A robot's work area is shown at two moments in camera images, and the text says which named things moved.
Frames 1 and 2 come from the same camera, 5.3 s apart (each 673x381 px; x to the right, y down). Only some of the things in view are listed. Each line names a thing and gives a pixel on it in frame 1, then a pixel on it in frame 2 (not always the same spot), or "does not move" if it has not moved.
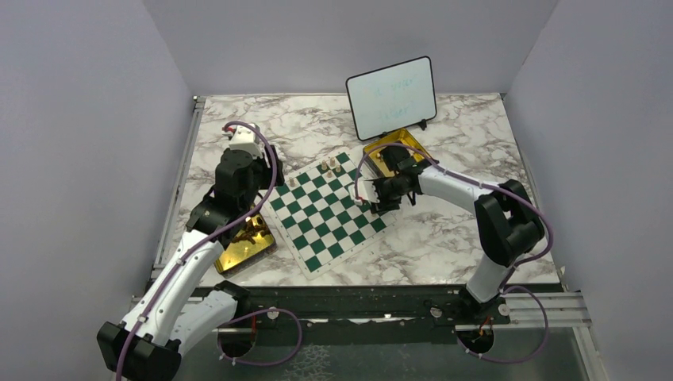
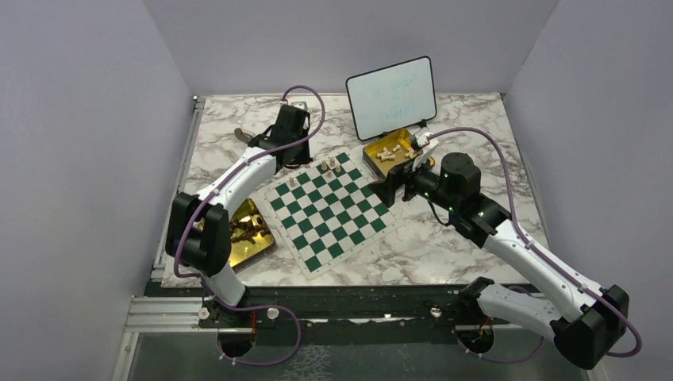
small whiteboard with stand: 392,98 does not move
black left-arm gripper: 270,172 → 305,158
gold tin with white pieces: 373,162 does not move
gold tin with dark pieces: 252,243 does not move
